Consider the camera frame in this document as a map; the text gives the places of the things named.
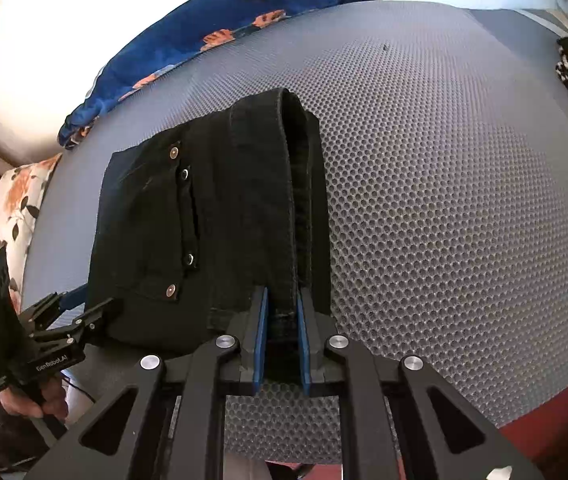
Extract white floral pillow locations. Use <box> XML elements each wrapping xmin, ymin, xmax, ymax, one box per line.
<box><xmin>0</xmin><ymin>153</ymin><xmax>62</xmax><ymax>313</ymax></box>

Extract blue floral blanket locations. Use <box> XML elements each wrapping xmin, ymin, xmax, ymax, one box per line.
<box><xmin>57</xmin><ymin>0</ymin><xmax>371</xmax><ymax>150</ymax></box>

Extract person's left hand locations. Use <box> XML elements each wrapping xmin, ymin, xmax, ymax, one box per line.
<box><xmin>0</xmin><ymin>374</ymin><xmax>70</xmax><ymax>422</ymax></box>

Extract thin black cable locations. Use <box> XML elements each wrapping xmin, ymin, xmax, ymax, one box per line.
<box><xmin>58</xmin><ymin>372</ymin><xmax>98</xmax><ymax>404</ymax></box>

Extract grey mesh mattress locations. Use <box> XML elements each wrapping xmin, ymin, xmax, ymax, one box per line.
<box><xmin>24</xmin><ymin>1</ymin><xmax>568</xmax><ymax>464</ymax></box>

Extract black denim pants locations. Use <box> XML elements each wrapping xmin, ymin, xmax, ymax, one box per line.
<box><xmin>84</xmin><ymin>86</ymin><xmax>335</xmax><ymax>386</ymax></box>

